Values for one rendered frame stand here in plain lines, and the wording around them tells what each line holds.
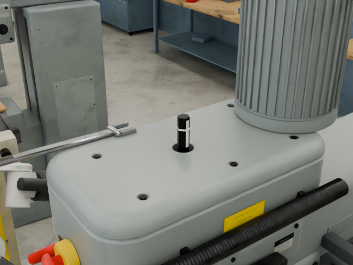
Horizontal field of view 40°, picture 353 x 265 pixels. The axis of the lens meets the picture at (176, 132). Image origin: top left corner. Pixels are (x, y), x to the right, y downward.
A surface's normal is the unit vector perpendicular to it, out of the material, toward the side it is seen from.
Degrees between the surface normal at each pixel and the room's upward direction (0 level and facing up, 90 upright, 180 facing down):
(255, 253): 90
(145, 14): 90
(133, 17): 90
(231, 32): 90
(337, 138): 0
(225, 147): 0
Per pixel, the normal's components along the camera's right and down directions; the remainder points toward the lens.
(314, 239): 0.58, 0.37
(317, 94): 0.36, 0.43
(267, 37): -0.65, 0.35
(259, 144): 0.00, -0.89
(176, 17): -0.81, 0.27
